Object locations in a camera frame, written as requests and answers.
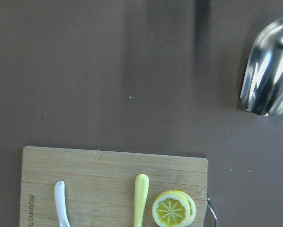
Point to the white ceramic spoon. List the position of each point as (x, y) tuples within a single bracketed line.
[(59, 196)]

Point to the yellow plastic knife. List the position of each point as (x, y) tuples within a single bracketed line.
[(140, 197)]

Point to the bamboo cutting board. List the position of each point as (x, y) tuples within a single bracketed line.
[(99, 185)]

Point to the lower lemon slice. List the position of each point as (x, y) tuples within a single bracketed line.
[(174, 208)]

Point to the steel scoop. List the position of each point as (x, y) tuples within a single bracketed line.
[(262, 88)]

